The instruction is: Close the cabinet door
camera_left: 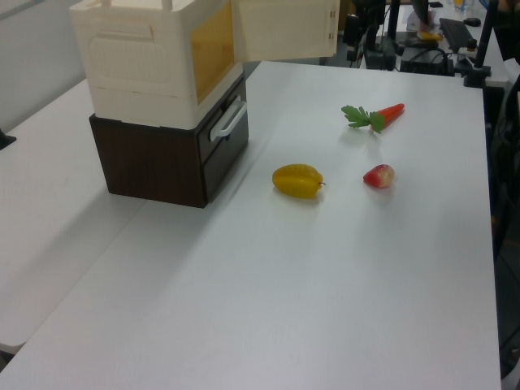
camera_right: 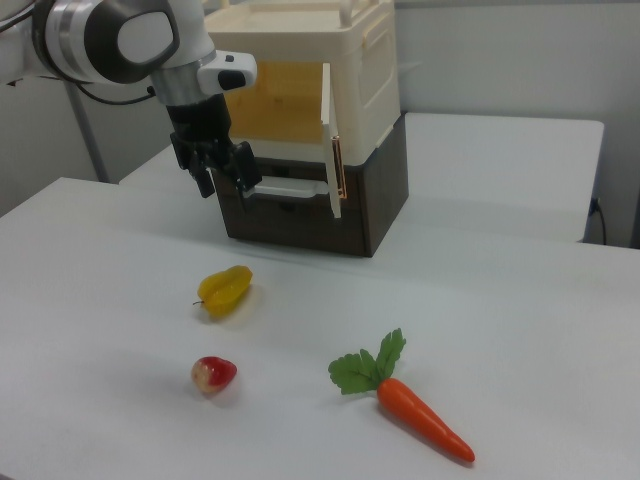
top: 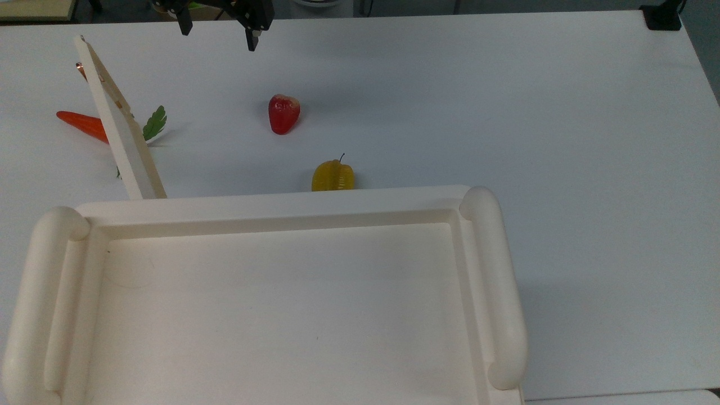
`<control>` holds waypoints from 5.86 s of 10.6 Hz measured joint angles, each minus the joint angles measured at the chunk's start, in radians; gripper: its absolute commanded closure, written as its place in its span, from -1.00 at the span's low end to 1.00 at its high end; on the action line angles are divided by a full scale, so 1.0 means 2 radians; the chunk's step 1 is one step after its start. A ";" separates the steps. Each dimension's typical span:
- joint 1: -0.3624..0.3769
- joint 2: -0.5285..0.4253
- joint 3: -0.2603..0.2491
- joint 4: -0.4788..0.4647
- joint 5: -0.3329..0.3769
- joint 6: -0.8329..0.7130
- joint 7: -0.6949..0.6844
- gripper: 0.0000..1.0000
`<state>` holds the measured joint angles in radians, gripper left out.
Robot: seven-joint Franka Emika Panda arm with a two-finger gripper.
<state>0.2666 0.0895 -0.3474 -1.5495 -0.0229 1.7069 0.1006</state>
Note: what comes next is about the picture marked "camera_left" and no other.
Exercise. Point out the cream plastic cabinet door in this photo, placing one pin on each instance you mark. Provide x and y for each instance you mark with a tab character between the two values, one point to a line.
284	28

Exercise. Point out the cream plastic storage cabinet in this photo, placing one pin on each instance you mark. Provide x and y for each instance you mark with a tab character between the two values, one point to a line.
134	61

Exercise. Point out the yellow toy star fruit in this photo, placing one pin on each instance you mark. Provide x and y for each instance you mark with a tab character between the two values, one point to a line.
296	180

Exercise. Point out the dark brown wooden drawer box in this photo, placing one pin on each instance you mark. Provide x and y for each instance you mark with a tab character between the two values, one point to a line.
150	162

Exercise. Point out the red pink toy fruit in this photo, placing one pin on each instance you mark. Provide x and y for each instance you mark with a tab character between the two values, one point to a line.
380	176

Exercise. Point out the orange toy carrot green leaves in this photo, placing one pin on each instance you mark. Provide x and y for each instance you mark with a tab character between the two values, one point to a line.
388	113

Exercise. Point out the black flat electronics box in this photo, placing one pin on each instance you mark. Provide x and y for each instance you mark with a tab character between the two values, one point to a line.
426	63

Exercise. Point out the black pole with table clamp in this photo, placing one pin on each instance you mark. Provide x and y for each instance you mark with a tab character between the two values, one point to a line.
479	73

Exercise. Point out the black computer keyboard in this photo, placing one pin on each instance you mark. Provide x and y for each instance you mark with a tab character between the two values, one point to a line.
457	34

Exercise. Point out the black computer mouse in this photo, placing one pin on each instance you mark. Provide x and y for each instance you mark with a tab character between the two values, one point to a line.
472	21

